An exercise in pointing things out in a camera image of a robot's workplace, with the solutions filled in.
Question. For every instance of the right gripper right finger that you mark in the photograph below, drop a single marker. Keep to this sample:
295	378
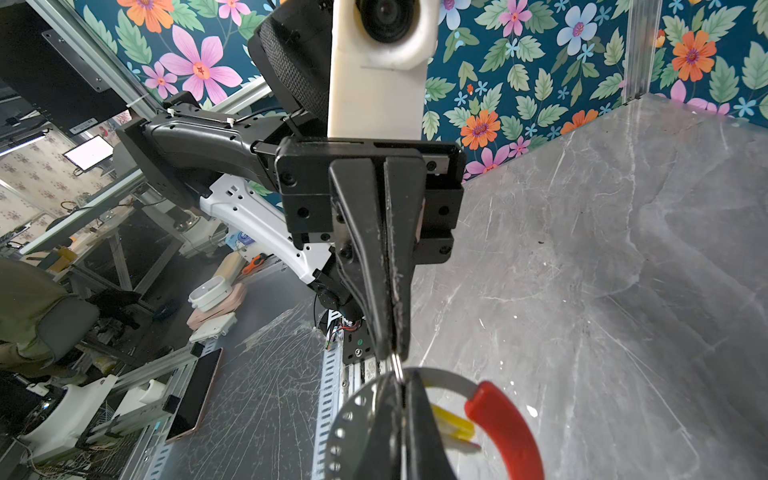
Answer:
425	456

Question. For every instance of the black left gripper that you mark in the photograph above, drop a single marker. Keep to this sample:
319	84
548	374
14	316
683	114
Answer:
360	193

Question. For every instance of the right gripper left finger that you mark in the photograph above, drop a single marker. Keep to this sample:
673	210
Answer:
379	405

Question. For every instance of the silver keyring with red grip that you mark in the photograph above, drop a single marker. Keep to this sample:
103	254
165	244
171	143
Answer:
484	404

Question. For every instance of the yellow key tag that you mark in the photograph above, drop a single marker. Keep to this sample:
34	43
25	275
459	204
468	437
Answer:
456	432

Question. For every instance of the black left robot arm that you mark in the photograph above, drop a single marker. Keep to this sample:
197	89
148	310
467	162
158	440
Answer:
224	165

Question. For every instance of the dark smartphone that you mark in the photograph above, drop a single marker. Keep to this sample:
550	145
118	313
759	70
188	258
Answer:
191	409

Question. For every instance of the pink flat box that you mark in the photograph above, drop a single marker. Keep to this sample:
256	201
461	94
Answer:
228	305

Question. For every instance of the white vented cable duct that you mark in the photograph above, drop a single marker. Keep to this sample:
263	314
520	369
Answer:
266	418

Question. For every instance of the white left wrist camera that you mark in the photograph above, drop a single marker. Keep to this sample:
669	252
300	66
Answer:
379	57

